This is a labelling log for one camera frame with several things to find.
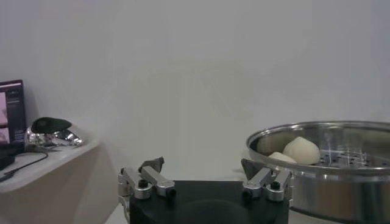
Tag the white side table with device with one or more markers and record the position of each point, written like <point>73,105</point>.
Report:
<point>55,194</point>

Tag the white steamed baozi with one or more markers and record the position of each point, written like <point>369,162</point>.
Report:
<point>281,157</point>
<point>301,150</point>

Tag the perforated steel steamer basket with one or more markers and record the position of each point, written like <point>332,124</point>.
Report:
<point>335,188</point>

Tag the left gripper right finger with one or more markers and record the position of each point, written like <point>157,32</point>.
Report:
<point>259,182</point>

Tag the white work table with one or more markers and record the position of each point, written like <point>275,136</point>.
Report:
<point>117,217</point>

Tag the black laptop with purple screen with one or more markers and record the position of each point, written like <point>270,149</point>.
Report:
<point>12,115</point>

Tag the chrome and black device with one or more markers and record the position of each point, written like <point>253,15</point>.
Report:
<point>50,124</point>

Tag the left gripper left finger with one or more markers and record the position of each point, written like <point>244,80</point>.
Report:
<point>158,182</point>

